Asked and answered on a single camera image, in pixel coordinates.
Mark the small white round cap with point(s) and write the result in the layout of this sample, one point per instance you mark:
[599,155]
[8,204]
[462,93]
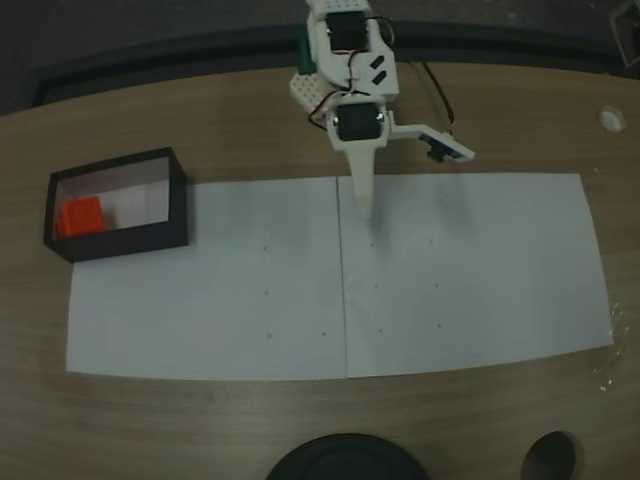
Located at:
[612,119]

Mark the brown open box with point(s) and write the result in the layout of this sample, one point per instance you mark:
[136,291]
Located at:
[175,200]

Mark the white paper sheet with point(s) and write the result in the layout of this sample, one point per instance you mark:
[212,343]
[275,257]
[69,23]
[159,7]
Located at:
[475,280]
[210,285]

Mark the black round object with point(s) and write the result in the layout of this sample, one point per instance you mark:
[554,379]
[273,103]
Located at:
[347,460]

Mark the dark metal frame object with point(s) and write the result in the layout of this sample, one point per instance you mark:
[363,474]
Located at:
[626,35]

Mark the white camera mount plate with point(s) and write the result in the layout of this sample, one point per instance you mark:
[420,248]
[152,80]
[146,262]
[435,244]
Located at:
[435,140]

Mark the orange cube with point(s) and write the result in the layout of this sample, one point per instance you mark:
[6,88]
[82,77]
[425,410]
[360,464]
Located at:
[82,217]

